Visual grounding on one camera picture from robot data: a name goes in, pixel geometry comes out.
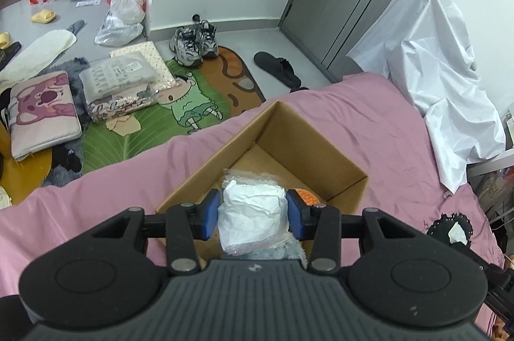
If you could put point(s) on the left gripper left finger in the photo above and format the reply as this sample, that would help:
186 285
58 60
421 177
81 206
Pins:
181 225

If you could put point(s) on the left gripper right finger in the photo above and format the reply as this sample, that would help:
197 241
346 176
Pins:
321 228

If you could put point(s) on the burger shaped plush toy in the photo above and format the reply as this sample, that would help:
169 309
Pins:
309 198

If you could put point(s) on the grey fluffy plush toy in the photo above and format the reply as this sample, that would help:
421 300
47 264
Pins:
289 249

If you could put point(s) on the white wadded cloth bundle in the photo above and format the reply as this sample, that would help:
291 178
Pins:
252 217

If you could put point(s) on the clear bubble wrap bag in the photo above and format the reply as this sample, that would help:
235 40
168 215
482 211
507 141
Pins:
248 178

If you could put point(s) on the black felt pouch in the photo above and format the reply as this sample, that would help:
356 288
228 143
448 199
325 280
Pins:
451 229

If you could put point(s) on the brown cardboard box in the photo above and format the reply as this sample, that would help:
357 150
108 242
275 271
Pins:
281 142

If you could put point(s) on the pink bed sheet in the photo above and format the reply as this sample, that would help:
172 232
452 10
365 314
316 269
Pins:
75 264

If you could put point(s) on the green cartoon floor mat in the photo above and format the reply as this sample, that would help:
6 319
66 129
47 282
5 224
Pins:
220 88

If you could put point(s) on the packaged folded bedding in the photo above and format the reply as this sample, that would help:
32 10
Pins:
124 82

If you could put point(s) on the black slipper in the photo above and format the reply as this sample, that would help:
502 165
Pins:
279 68

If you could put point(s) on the grey sneaker pair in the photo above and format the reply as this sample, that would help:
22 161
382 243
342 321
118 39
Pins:
192 45

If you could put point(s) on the pink cartoon cushion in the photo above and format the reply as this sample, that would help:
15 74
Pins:
42 114

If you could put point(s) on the white draped sheet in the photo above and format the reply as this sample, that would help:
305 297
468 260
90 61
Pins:
423 47

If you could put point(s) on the white plastic bag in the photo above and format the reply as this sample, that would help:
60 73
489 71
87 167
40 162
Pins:
122 24

